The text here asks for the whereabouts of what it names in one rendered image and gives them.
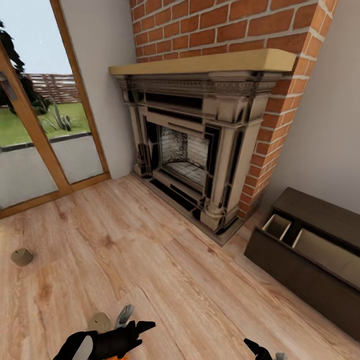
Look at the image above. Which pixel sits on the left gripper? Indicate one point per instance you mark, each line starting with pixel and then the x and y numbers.
pixel 124 339

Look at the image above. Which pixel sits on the door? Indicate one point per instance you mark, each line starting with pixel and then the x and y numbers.
pixel 49 144

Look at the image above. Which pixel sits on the countertop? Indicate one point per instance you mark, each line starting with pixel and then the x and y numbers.
pixel 267 59

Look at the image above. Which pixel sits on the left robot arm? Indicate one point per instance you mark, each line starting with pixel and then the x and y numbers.
pixel 91 345

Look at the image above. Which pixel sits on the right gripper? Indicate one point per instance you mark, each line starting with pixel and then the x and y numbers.
pixel 261 352

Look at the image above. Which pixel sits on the cabinet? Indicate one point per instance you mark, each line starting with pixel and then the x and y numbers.
pixel 312 247

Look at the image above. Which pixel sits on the pillar candle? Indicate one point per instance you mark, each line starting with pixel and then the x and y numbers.
pixel 100 323
pixel 21 257

